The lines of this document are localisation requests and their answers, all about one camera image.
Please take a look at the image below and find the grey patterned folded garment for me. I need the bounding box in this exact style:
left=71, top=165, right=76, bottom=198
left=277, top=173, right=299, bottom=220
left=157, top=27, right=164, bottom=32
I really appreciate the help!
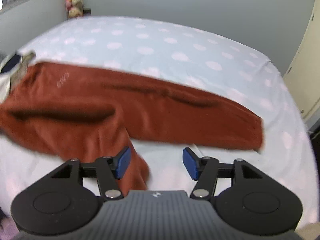
left=1, top=50, right=36, bottom=103

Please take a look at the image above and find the rust red fleece garment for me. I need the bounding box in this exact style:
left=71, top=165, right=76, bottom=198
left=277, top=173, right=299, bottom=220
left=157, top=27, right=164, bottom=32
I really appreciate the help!
left=0, top=61, right=266, bottom=191

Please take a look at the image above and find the cream room door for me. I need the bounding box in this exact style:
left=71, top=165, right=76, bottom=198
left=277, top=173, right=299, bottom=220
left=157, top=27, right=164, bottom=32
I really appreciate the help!
left=284, top=0, right=319, bottom=120

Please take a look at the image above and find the polka dot bed sheet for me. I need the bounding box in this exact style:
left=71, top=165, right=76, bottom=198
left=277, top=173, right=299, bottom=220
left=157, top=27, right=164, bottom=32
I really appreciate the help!
left=1, top=16, right=319, bottom=228

